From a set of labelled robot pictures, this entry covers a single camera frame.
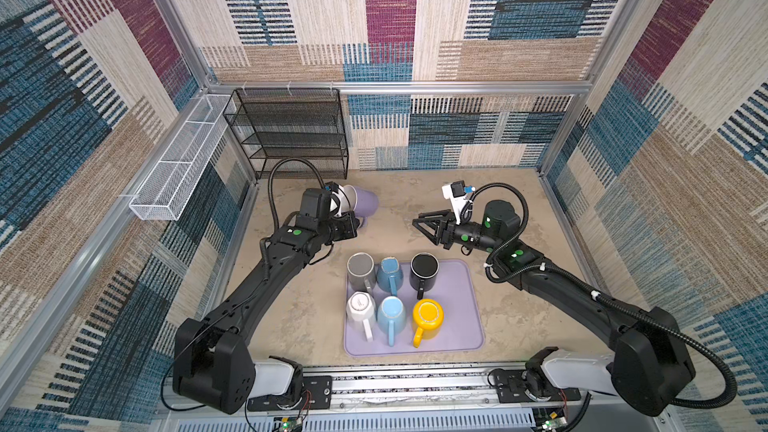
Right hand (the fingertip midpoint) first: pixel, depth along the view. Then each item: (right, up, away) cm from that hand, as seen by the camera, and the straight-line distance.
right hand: (417, 224), depth 73 cm
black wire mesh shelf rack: (-46, +33, +34) cm, 66 cm away
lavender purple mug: (-13, +5, +6) cm, 15 cm away
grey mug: (-15, -12, +10) cm, 22 cm away
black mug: (+3, -14, +14) cm, 20 cm away
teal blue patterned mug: (-6, -15, +11) cm, 20 cm away
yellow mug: (+3, -23, +3) cm, 24 cm away
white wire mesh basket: (-58, +8, -3) cm, 58 cm away
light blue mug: (-6, -23, +2) cm, 24 cm away
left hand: (-15, +1, +8) cm, 17 cm away
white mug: (-14, -22, +3) cm, 26 cm away
